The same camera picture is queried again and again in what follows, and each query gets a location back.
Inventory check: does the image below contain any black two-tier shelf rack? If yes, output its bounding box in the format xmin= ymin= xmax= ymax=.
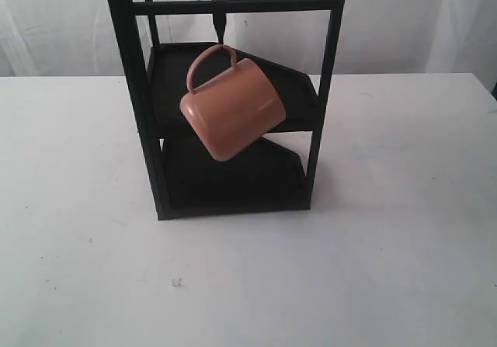
xmin=107 ymin=0 xmax=345 ymax=220

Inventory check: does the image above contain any white backdrop curtain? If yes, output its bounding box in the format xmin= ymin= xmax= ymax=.
xmin=1 ymin=0 xmax=496 ymax=88

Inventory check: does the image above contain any pink ceramic mug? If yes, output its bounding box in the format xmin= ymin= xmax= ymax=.
xmin=179 ymin=44 xmax=287 ymax=161

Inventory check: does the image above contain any black tapered bracket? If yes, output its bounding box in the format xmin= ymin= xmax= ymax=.
xmin=211 ymin=0 xmax=227 ymax=44

